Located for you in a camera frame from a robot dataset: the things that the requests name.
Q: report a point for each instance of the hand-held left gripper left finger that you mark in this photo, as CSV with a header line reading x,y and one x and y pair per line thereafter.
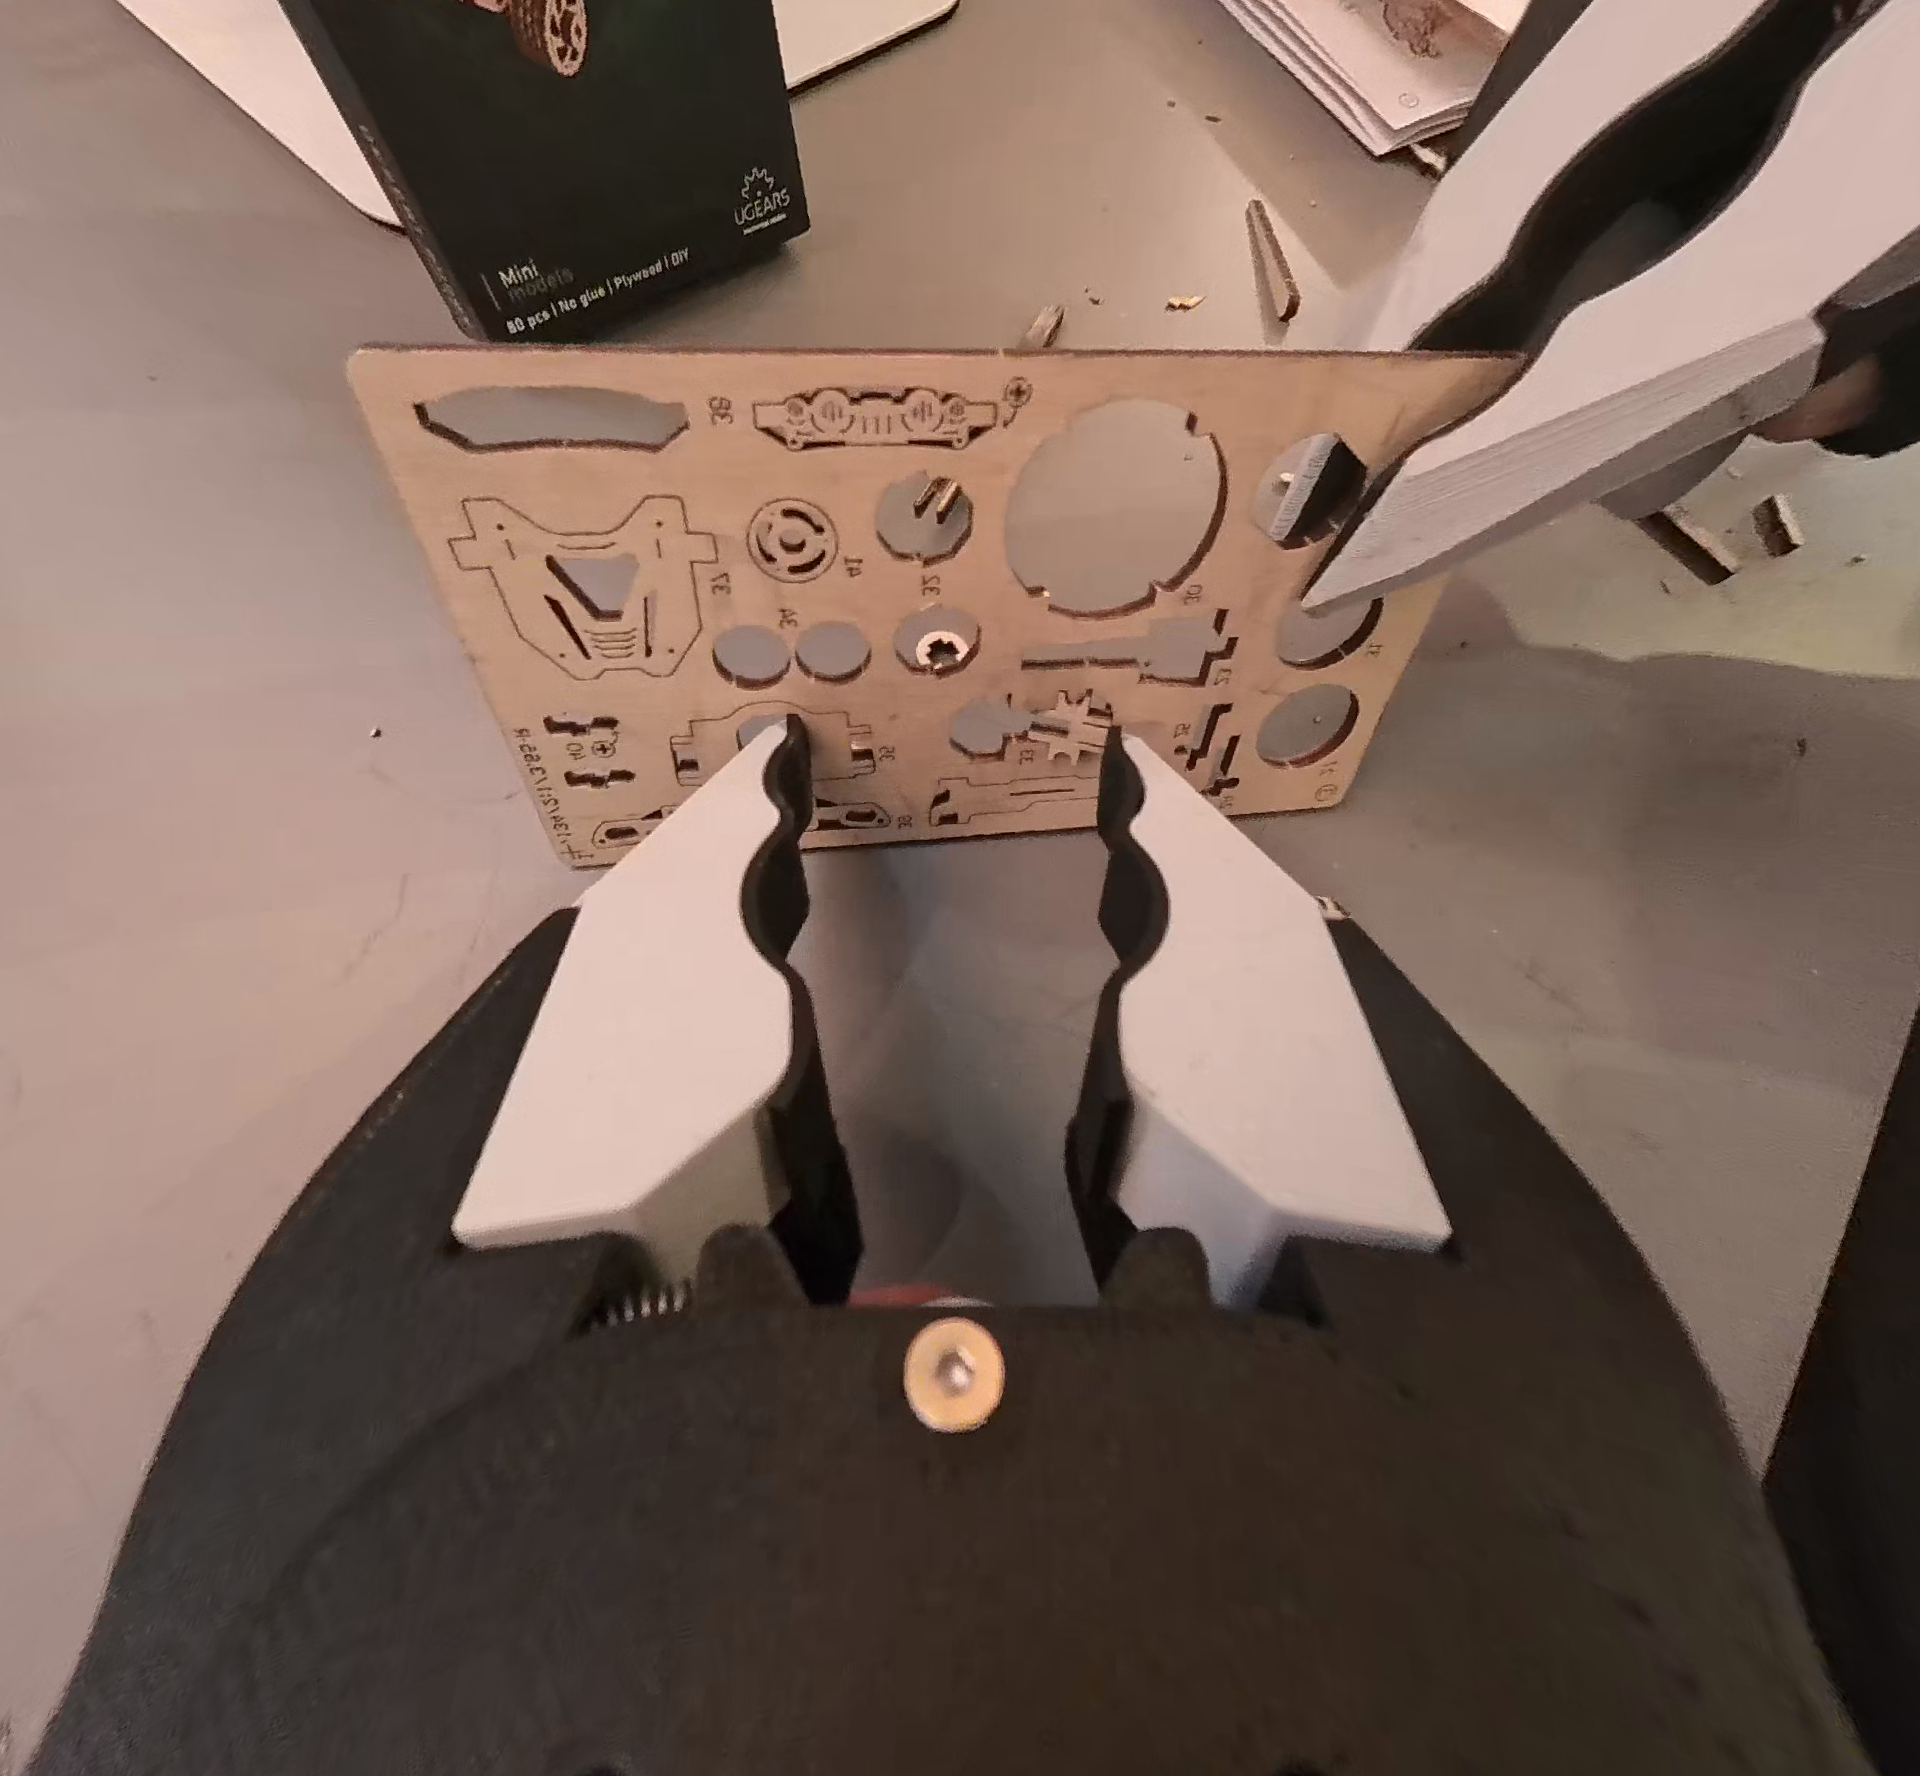
x,y
644,1055

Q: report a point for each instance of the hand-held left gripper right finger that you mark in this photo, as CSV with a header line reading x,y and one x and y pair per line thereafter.
x,y
1259,1071

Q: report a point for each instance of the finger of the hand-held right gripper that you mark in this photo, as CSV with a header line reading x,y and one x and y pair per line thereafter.
x,y
1771,245
1650,21

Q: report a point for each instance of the wooden parts sheet round holes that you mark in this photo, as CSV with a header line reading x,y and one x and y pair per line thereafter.
x,y
1245,381

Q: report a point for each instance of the dark model kit box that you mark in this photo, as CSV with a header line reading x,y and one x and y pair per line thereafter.
x,y
600,156

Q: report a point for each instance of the person's right hand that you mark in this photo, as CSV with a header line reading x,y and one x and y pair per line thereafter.
x,y
1831,412

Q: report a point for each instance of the notched wooden strip scrap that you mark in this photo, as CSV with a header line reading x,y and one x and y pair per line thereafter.
x,y
1690,542

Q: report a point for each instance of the short wooden block scrap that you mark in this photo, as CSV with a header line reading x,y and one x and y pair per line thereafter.
x,y
1776,524

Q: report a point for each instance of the instruction booklet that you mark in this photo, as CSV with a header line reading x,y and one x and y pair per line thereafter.
x,y
1321,21

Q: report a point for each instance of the thin wooden strip scrap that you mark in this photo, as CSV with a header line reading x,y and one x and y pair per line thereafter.
x,y
1271,254

